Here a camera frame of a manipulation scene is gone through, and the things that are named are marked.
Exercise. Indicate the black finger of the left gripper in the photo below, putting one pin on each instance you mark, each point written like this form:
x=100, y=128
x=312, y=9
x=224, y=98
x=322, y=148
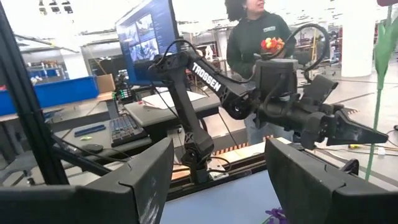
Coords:
x=351, y=133
x=349, y=112

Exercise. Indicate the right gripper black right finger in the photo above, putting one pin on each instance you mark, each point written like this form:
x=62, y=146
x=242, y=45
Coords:
x=326, y=202

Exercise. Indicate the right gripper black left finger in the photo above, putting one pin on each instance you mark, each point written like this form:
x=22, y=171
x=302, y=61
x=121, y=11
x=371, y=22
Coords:
x=93, y=205

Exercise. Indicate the purple artificial iris stem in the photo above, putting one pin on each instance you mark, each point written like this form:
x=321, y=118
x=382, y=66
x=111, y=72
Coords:
x=276, y=214

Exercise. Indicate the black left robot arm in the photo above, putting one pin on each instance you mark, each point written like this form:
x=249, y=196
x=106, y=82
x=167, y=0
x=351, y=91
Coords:
x=205, y=77

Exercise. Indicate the black computer mouse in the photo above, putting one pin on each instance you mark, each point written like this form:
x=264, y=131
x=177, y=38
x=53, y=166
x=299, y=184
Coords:
x=92, y=148

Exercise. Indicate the wooden table border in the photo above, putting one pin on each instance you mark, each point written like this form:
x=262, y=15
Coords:
x=242, y=155

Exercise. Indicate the small green object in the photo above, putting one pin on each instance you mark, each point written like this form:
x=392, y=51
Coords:
x=86, y=138

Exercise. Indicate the black mat orange striped edge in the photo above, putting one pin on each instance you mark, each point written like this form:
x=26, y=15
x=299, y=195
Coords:
x=230, y=149

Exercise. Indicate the red yellow flower bunch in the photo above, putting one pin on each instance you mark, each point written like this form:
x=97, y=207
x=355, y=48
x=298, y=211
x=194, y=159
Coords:
x=272, y=45

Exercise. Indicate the white round column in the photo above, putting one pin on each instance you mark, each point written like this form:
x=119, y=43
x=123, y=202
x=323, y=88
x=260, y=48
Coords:
x=357, y=37

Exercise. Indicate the blue elongated tool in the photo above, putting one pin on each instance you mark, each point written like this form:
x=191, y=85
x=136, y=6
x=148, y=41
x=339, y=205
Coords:
x=90, y=130

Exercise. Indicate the black backlit keyboard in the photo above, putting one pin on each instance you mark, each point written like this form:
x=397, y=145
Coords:
x=126, y=129

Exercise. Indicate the person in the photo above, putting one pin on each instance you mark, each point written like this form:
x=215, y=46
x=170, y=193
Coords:
x=248, y=37

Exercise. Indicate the grey computer desk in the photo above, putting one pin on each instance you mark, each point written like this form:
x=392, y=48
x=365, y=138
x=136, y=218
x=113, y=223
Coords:
x=186, y=109

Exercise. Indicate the black device green lights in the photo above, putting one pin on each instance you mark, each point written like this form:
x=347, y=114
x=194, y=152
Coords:
x=124, y=93

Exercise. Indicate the blue plastic bin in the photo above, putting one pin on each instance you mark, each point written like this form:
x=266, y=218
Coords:
x=62, y=91

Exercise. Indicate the brown cardboard box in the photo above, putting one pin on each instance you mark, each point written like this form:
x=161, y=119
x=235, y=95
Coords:
x=105, y=83

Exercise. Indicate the white paper stack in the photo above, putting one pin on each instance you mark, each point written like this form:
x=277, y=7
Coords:
x=161, y=101

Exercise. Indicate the monitor with blue screen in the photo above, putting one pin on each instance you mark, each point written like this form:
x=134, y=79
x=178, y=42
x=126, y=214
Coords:
x=146, y=37

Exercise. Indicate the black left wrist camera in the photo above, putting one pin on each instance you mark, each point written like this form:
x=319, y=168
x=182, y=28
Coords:
x=318, y=90

